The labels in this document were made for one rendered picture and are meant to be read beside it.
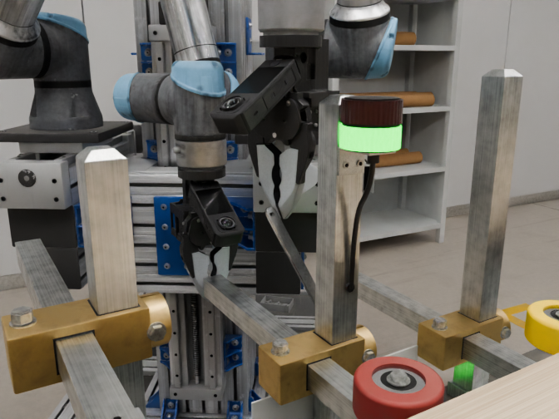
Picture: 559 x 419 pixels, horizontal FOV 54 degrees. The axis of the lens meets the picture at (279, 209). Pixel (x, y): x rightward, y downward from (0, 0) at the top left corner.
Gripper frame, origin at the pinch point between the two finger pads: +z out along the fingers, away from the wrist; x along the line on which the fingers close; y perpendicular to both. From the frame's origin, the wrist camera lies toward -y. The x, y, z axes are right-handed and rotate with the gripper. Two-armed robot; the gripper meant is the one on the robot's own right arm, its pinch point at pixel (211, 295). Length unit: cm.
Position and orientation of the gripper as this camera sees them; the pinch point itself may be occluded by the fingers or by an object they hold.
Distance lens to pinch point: 87.8
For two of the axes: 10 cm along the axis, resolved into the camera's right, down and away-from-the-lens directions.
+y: -5.1, -2.3, 8.3
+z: 0.0, 9.6, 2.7
